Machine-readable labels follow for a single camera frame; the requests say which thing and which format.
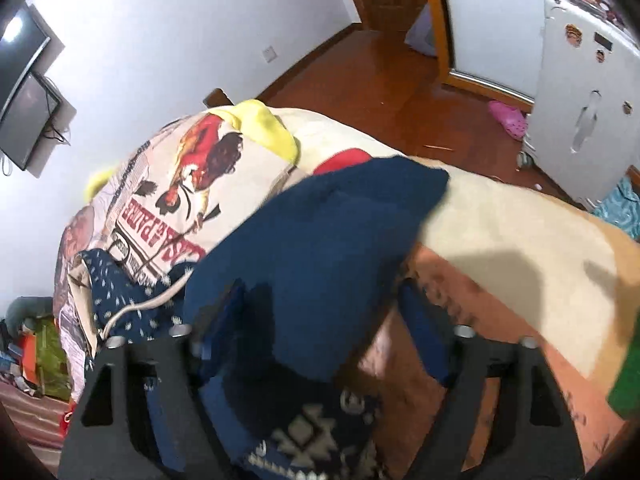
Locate green bag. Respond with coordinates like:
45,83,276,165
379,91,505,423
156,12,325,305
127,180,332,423
36,319,74,402

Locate teal patterned cloth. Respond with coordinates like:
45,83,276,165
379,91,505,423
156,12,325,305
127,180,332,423
592,177,640,241

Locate orange box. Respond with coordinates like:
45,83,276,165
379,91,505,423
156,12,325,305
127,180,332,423
19,334,42,377

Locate brown wooden bed post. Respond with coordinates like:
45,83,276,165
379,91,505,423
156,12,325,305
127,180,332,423
202,88,236,109

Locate navy patterned hoodie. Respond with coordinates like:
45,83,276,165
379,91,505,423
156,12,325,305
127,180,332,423
80,155,451,480

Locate red cloth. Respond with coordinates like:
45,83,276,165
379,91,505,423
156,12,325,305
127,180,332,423
314,147,375,176

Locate beige orange script blanket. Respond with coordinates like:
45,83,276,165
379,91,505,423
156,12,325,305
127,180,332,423
270,106,640,467

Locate large wall television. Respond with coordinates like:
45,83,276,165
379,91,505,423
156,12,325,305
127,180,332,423
0,4,52,122

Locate grey plush toy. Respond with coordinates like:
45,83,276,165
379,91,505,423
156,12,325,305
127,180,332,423
6,295,54,332

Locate black monitor cables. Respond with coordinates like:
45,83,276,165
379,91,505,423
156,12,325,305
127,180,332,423
42,119,72,147

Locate pink slipper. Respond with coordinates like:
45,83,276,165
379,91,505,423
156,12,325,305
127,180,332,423
487,100,529,141

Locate yellow cloth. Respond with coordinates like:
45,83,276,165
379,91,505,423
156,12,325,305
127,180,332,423
84,99,302,202

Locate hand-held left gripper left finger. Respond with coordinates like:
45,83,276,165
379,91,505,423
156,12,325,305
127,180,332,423
57,280,248,480

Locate cream printed blanket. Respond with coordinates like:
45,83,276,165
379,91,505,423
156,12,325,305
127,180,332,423
52,107,311,403

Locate striped curtain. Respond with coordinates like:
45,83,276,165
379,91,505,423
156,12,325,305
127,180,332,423
0,379,69,467

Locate green cloth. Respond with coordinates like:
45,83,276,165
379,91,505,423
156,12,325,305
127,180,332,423
606,349,640,422

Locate small wall monitor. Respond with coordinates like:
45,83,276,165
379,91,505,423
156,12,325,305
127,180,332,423
0,72,62,172

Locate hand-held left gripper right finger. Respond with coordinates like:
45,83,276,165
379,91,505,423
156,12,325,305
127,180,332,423
399,281,586,480

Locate red bag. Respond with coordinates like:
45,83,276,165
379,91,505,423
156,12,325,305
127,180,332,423
58,404,77,439

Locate clutter on refrigerator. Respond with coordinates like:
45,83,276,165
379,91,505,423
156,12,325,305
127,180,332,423
562,0,627,32

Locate white refrigerator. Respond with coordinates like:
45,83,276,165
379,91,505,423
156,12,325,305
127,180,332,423
524,0,640,211

